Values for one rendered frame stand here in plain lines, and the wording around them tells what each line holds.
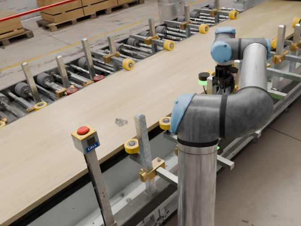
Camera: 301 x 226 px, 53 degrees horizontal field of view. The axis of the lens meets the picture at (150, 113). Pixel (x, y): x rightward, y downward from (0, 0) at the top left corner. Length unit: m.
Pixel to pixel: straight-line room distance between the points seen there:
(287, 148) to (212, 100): 2.20
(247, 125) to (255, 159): 2.00
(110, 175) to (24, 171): 0.41
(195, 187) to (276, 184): 1.78
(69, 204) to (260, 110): 1.02
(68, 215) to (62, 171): 0.22
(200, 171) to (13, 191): 0.92
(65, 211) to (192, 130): 0.90
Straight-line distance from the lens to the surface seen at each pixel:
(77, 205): 1.57
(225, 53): 1.32
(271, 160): 2.81
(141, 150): 1.37
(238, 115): 0.79
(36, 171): 1.55
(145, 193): 1.55
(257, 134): 1.64
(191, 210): 0.91
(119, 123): 1.68
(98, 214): 1.63
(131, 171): 1.70
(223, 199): 2.45
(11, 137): 1.87
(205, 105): 0.80
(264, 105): 0.84
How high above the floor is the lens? 1.83
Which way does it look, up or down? 32 degrees down
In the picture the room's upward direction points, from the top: 8 degrees counter-clockwise
